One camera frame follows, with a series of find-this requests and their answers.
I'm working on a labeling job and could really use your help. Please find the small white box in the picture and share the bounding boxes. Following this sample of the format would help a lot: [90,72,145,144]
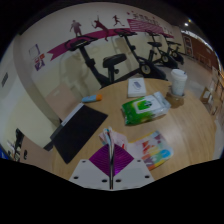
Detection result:
[127,77,148,98]

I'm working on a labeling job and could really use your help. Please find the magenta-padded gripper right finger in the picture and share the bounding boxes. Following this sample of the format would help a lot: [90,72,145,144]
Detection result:
[112,143,155,191]

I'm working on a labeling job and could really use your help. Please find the black mouse pad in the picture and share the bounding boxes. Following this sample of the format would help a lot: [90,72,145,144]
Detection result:
[52,104,109,164]

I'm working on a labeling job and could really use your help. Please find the group of wooden chairs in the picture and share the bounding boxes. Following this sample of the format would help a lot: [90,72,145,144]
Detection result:
[199,66,224,128]

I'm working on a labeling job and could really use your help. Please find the green wet wipes pack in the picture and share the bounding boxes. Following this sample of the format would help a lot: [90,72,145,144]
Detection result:
[121,91,172,126]

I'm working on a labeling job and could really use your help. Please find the white paper cup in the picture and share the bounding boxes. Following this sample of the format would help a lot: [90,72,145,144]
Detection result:
[170,68,188,97]

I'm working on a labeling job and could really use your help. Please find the wooden chair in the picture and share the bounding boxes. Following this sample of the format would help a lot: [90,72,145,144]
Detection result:
[44,83,81,121]
[19,135,54,173]

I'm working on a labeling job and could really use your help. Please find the black exercise bike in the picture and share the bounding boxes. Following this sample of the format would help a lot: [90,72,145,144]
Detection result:
[64,35,128,89]
[114,29,168,82]
[144,30,179,70]
[163,34,186,66]

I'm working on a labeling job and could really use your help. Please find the grey wall sign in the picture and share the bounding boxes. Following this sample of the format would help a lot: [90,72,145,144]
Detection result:
[0,72,9,88]

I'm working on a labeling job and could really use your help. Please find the purple wall posters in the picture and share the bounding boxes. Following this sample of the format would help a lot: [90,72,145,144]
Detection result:
[28,43,47,72]

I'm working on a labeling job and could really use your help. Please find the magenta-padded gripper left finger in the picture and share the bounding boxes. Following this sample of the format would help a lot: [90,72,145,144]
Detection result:
[68,143,112,191]

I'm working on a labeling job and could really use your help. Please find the blue tube with orange cap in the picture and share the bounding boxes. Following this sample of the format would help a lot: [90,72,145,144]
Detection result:
[81,93,104,104]

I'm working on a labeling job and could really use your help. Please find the brown cup holder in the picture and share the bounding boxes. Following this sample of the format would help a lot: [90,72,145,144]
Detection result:
[165,87,185,108]

